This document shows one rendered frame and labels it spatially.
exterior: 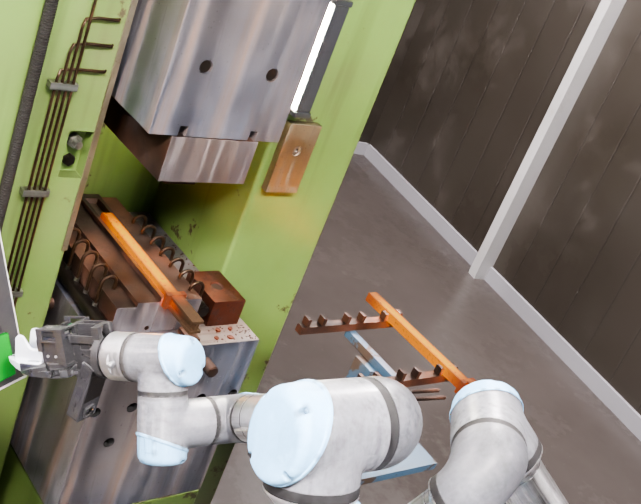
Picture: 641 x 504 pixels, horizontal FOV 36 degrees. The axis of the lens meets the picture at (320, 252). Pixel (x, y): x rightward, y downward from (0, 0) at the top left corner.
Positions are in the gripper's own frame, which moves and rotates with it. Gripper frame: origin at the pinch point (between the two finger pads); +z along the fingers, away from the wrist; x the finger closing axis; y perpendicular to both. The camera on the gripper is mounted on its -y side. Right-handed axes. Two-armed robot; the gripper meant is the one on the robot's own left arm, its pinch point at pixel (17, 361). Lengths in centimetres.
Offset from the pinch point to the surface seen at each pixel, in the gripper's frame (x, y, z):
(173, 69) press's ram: -32, 43, -17
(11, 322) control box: -5.4, 4.9, 5.2
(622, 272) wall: -336, -76, -32
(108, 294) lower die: -37.7, 0.2, 11.0
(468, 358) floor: -288, -103, 27
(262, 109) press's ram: -52, 34, -22
